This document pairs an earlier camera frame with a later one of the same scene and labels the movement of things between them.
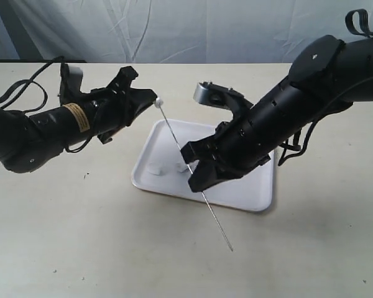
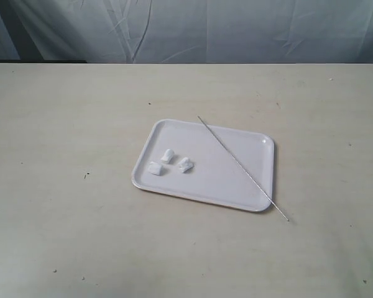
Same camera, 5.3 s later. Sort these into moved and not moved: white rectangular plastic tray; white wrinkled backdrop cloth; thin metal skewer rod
Moved: thin metal skewer rod
Not moved: white rectangular plastic tray; white wrinkled backdrop cloth
